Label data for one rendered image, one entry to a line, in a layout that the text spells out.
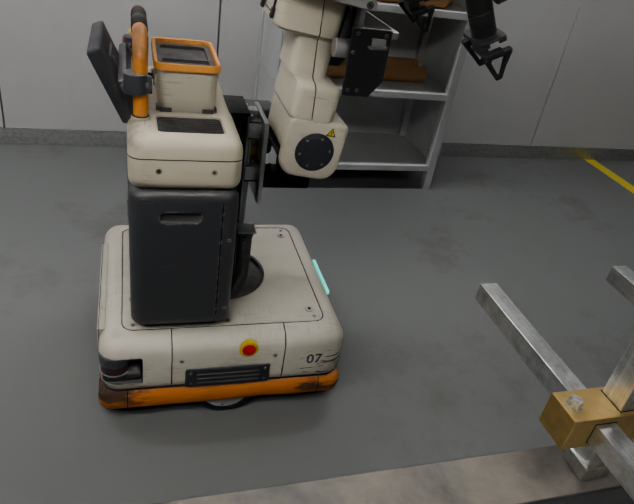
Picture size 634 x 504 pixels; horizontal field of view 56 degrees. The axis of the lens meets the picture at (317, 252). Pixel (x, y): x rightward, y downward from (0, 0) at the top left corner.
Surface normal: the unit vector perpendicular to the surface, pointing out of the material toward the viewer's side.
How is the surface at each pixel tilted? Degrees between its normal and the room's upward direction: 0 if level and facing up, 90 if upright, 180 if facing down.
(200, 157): 90
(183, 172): 90
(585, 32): 90
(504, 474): 0
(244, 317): 0
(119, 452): 0
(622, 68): 90
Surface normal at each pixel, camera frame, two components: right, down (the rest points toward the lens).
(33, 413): 0.15, -0.84
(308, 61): 0.26, 0.55
